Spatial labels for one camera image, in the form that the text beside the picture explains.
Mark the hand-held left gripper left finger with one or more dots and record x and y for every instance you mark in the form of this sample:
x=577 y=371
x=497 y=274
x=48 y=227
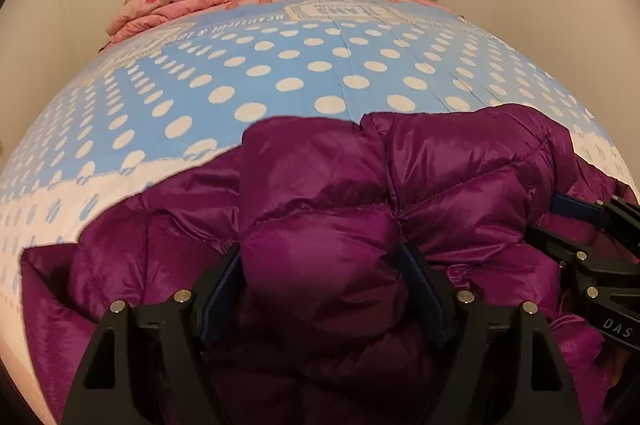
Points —
x=222 y=300

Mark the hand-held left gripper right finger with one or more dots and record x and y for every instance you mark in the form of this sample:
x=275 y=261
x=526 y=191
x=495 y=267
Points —
x=425 y=295

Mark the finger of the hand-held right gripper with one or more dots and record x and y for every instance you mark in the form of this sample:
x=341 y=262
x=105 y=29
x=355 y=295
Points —
x=580 y=207
x=555 y=242

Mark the purple hooded puffer jacket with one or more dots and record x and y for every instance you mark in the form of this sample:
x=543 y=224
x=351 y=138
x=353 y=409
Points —
x=320 y=185

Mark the dotted pastel bed sheet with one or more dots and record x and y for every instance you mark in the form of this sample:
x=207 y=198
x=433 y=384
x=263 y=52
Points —
x=280 y=55

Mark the pink folded blanket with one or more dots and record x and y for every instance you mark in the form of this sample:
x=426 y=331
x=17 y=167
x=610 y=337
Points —
x=170 y=0

